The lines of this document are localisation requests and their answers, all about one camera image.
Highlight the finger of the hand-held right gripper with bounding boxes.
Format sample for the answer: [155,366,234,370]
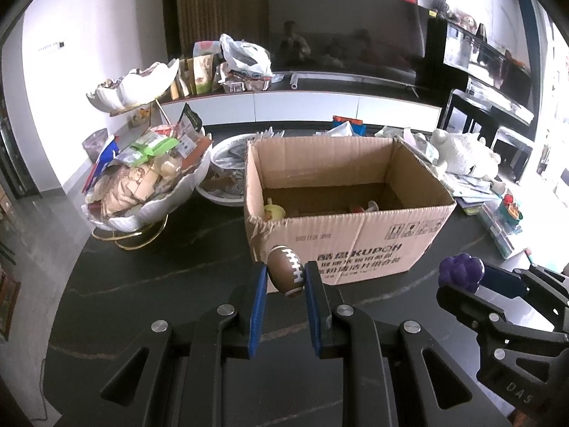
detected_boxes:
[436,282,569,410]
[482,263,569,332]

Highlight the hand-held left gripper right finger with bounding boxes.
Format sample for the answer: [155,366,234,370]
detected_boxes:
[303,262,512,427]

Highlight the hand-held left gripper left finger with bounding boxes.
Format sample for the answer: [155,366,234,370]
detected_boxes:
[67,262,268,427]

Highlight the purple toy grapes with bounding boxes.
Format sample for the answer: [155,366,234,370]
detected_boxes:
[438,253,485,294]

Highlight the brown toy football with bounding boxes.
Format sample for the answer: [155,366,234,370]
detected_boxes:
[267,246,305,299]

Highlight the brown cardboard box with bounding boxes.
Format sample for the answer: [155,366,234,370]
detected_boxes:
[244,136,458,294]

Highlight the clear plastic storage box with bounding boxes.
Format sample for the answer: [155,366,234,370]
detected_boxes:
[478,200,527,259]

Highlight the colourful toy blocks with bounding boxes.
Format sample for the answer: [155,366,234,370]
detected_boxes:
[498,191,525,232]

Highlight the stack of papers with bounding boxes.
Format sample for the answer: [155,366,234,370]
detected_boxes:
[442,173,503,207]

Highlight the white bowl with utensils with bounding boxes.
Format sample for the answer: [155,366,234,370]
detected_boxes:
[197,173,247,207]

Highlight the brown flat packet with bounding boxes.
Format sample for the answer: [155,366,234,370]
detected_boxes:
[209,178,243,193]

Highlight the glass side table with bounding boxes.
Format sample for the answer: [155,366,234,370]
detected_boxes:
[491,125,534,183]

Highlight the white plush toy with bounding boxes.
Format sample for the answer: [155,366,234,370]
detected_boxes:
[413,128,505,183]

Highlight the large white shell bowl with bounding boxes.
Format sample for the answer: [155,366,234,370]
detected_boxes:
[82,127,213,232]

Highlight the orange snack packet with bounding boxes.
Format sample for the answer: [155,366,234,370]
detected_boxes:
[180,136,213,172]

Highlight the brown paper snack packet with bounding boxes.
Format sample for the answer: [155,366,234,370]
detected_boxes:
[100,164,158,214]

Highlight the pale green plastic bag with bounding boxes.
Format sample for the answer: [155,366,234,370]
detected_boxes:
[376,125,438,165]

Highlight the pile of assorted snack packets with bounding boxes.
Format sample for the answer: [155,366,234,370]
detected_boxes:
[313,122,356,138]

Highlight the green snack packet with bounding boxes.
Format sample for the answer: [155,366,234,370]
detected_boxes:
[116,136,179,167]

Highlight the blue and orange packet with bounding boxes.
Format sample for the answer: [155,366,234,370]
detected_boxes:
[331,116,367,136]

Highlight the white television cabinet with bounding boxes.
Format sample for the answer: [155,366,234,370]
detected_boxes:
[160,75,445,136]

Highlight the blue snack packet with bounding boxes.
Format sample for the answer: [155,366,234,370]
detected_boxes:
[84,136,121,192]

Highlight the foil tray of snacks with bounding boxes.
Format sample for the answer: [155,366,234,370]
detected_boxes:
[222,73,273,94]

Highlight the pink patterned container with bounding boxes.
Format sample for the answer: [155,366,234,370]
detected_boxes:
[82,128,110,163]

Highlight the green print snack pouch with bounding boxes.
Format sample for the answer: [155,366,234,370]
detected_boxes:
[192,53,214,95]

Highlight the brown snack pouch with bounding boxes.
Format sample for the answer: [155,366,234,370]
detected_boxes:
[170,58,193,101]

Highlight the black display shelf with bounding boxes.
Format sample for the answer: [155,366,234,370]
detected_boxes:
[422,18,534,147]

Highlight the small white shell bowl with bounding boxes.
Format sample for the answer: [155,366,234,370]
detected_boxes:
[86,58,180,114]

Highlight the white plastic bag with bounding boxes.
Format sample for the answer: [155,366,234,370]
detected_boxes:
[220,33,273,76]

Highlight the large black television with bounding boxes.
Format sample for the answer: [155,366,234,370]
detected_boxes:
[268,0,434,95]

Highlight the gold wire bowl stand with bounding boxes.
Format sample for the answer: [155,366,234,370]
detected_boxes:
[91,98,172,250]

